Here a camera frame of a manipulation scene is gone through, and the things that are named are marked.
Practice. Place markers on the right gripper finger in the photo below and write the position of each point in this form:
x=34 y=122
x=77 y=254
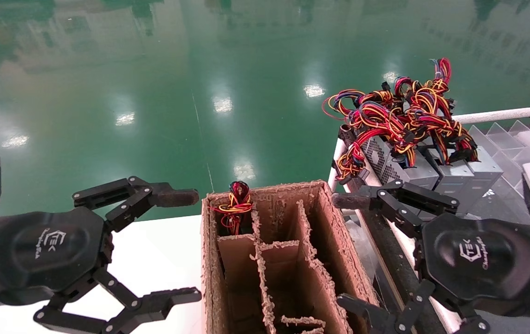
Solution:
x=353 y=201

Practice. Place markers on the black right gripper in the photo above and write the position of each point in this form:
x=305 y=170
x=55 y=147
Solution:
x=478 y=260

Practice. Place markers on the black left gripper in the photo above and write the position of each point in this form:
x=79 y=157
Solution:
x=47 y=250

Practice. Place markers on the worn cardboard divider box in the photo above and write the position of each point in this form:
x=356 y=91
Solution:
x=283 y=260

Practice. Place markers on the clear plastic divider tray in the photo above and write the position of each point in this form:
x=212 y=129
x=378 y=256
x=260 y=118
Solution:
x=511 y=139

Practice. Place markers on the white cart rail frame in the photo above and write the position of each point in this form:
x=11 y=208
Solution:
x=381 y=250

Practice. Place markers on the long white cart rail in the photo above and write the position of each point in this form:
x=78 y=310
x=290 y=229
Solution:
x=408 y=250

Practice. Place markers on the short white cart rail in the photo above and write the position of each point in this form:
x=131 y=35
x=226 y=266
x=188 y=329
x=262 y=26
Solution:
x=492 y=115

